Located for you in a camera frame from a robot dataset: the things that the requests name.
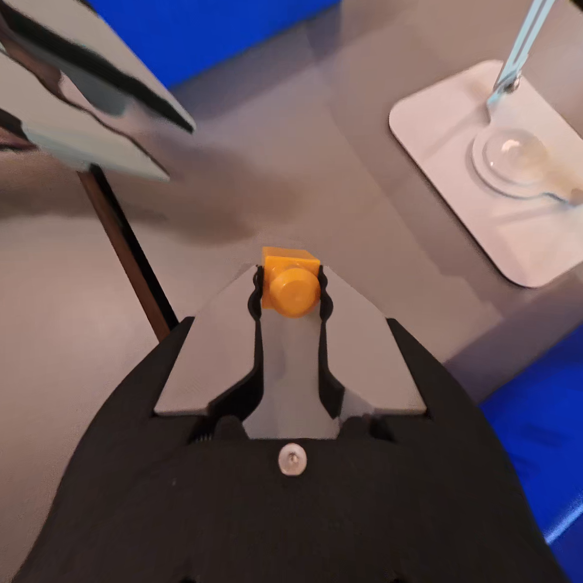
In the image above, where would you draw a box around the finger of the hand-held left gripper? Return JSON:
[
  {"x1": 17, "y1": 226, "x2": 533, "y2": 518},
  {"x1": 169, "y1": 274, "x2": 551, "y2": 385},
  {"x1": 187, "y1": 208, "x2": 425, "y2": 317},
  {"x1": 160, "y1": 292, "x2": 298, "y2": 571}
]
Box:
[
  {"x1": 0, "y1": 54, "x2": 172, "y2": 184},
  {"x1": 0, "y1": 0, "x2": 197, "y2": 135}
]

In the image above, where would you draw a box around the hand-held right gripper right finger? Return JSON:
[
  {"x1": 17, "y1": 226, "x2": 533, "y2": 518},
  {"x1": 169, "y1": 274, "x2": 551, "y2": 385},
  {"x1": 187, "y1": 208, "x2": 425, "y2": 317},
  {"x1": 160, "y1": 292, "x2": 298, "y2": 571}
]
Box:
[{"x1": 318, "y1": 265, "x2": 428, "y2": 420}]

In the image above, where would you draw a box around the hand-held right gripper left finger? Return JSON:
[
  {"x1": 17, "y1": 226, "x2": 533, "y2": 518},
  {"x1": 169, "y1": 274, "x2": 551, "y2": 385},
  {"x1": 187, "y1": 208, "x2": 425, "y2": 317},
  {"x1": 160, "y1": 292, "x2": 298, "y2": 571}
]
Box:
[{"x1": 154, "y1": 265, "x2": 265, "y2": 422}]

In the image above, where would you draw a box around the blue plastic bin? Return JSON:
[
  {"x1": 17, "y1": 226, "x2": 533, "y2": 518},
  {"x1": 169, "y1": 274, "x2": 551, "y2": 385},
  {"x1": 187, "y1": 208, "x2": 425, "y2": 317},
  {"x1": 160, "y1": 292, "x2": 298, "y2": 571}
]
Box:
[
  {"x1": 478, "y1": 326, "x2": 583, "y2": 583},
  {"x1": 87, "y1": 0, "x2": 342, "y2": 90}
]

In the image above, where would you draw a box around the orange mega block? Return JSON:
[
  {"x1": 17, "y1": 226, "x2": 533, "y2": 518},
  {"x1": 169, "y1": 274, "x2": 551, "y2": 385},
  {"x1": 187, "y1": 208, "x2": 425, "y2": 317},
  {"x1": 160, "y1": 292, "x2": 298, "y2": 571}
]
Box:
[{"x1": 261, "y1": 247, "x2": 322, "y2": 319}]

